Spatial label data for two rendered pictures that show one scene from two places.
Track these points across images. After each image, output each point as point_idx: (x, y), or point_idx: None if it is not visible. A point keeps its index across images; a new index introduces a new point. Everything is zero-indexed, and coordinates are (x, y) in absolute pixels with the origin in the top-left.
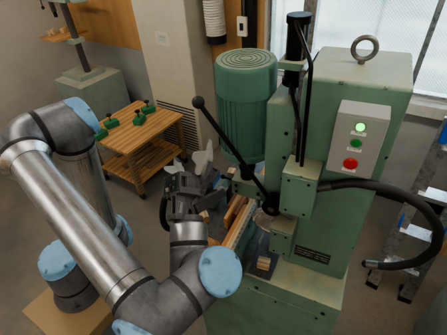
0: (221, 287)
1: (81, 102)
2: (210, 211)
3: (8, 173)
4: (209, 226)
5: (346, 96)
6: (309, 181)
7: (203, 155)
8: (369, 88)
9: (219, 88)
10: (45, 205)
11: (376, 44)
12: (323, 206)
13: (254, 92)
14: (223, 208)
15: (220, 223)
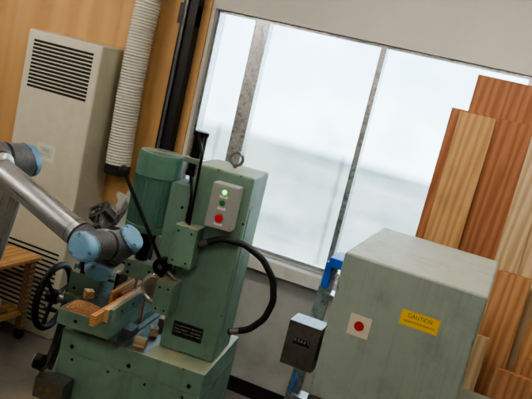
0: (131, 240)
1: (36, 148)
2: (94, 294)
3: None
4: (93, 302)
5: (221, 178)
6: (192, 231)
7: (123, 197)
8: (233, 175)
9: (139, 167)
10: (25, 185)
11: (242, 157)
12: (202, 270)
13: (165, 172)
14: (108, 295)
15: (104, 302)
